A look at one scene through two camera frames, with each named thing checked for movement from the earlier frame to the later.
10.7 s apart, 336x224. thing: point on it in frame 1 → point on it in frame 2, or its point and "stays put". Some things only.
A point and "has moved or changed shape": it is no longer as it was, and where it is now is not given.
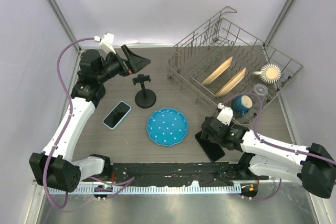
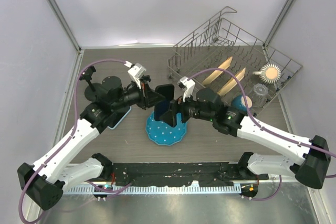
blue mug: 241,105 stays put
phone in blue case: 116,115 stays put
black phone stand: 145,98 has moved or changed shape
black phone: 214,150 → 167,91
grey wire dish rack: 228,69 stays put
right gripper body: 213,139 → 188,109
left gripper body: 114,66 → 135,95
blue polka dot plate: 167,127 stays put
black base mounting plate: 152,174 stays put
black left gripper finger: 134,62 → 152,97
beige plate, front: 231,83 stays put
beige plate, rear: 218,71 stays put
